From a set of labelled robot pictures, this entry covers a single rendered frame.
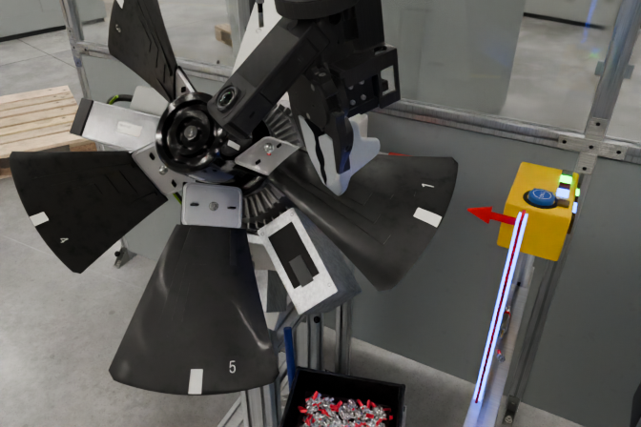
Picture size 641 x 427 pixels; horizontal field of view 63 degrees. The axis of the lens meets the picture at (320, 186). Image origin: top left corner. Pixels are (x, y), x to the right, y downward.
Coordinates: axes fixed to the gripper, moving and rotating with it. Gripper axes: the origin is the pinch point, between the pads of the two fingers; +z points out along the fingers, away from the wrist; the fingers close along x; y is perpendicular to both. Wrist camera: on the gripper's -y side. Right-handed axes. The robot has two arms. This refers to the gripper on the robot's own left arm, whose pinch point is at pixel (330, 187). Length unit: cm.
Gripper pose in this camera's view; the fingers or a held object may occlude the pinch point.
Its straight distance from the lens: 54.2
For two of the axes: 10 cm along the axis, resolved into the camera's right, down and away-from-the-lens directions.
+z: 1.6, 7.7, 6.2
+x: -5.3, -4.6, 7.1
